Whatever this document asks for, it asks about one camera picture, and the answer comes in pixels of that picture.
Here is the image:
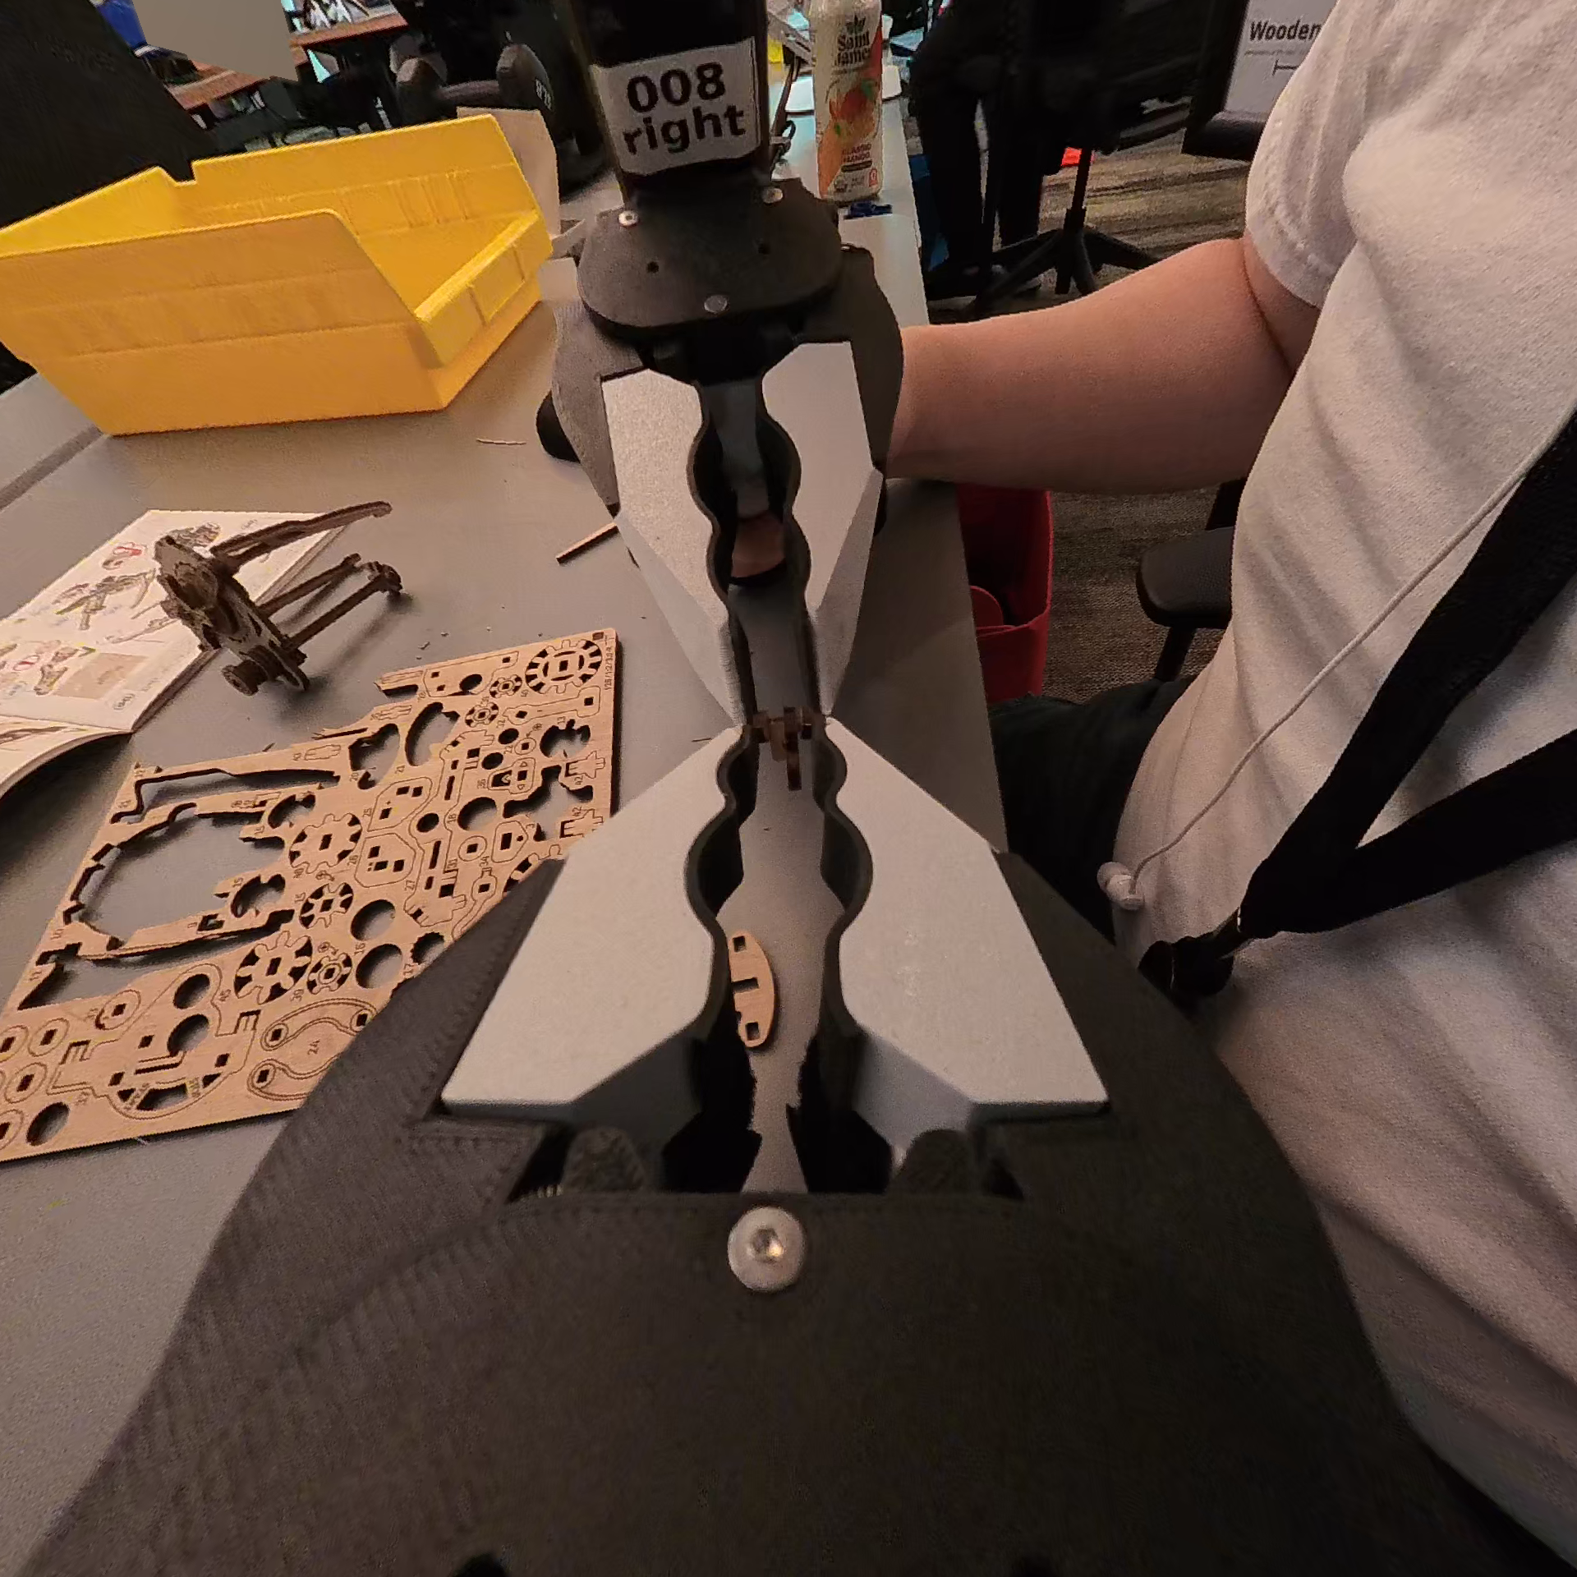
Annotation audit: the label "juice bottle with red cap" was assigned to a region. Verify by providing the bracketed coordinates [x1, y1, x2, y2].
[804, 0, 893, 202]

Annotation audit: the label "person's right forearm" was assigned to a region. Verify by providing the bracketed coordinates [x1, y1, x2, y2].
[882, 228, 1328, 484]

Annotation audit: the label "open instruction booklet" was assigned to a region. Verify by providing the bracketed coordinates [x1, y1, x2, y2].
[0, 506, 343, 806]

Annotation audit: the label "yellow plastic bin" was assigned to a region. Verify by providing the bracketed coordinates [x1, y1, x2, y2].
[0, 114, 552, 434]

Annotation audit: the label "white sign board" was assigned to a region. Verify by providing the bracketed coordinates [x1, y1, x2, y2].
[1231, 0, 1335, 120]

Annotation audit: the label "small dark wooden gear part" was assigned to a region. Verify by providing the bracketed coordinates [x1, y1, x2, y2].
[752, 708, 818, 794]

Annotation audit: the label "brown wooden table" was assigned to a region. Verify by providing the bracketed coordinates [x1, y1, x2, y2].
[165, 12, 409, 120]

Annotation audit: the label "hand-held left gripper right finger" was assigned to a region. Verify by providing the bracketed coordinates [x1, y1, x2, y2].
[791, 722, 1113, 1196]

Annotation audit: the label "black office chair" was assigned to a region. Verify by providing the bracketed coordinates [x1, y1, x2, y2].
[1132, 485, 1247, 689]

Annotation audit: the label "black mesh chair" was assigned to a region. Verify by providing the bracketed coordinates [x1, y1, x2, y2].
[0, 0, 234, 228]

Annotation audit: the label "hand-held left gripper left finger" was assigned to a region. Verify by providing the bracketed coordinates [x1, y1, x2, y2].
[434, 725, 766, 1196]

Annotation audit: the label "oval wooden link part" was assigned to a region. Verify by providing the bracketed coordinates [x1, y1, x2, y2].
[722, 926, 776, 1050]

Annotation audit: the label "red plastic bin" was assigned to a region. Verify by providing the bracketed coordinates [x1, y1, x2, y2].
[958, 484, 1055, 708]

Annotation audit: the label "thin white cord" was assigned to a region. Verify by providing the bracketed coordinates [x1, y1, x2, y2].
[1096, 408, 1577, 913]

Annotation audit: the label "laser-cut wooden parts sheet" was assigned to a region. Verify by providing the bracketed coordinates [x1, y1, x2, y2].
[0, 629, 619, 1167]

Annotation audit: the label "black swivel chair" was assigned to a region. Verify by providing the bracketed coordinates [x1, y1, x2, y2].
[982, 0, 1247, 304]

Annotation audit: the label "black shoulder strap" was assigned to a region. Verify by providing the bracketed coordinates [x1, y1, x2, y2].
[1142, 413, 1577, 1003]

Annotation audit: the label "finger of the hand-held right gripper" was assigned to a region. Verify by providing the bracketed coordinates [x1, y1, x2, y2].
[599, 370, 758, 722]
[752, 335, 893, 722]

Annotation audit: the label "black dumbbell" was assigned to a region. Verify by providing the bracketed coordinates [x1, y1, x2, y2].
[498, 40, 579, 157]
[392, 43, 498, 132]

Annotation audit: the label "partly built wooden model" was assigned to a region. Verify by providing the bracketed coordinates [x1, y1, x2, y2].
[149, 501, 409, 701]

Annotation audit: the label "person's dark trousers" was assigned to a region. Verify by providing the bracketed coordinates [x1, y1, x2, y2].
[991, 681, 1187, 940]

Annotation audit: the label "tan cardboard panel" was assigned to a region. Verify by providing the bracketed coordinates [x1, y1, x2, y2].
[129, 0, 296, 76]

